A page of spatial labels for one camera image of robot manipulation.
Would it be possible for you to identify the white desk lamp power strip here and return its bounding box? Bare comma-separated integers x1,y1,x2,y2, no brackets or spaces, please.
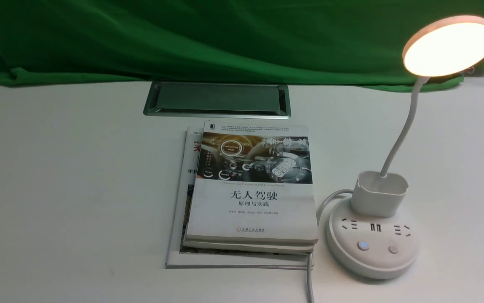
318,15,484,280

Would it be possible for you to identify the white autonomous driving book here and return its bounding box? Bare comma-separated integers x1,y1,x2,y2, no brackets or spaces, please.
185,120,318,245

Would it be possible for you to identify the large bottom white book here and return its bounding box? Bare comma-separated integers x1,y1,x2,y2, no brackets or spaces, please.
166,127,307,271

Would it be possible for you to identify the green backdrop cloth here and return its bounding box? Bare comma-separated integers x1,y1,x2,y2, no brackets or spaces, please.
0,0,484,92

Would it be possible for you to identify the silver desk cable hatch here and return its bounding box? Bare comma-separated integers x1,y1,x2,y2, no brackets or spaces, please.
142,81,292,120

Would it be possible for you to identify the white power cable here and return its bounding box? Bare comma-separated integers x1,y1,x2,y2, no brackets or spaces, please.
306,189,354,303

